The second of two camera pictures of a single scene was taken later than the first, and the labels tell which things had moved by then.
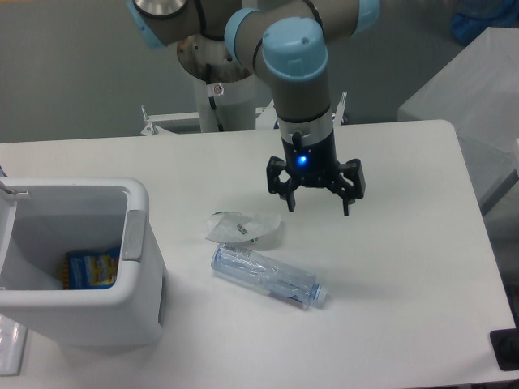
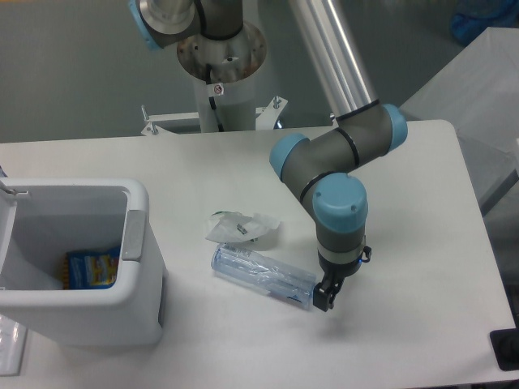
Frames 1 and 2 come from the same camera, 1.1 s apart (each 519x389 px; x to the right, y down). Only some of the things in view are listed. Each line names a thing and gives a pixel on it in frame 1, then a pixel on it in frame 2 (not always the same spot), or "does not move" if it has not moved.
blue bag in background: [471, 18] does not move
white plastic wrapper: [233, 227] does not move
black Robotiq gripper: [312, 164] to [323, 295]
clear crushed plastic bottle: [263, 274] does not move
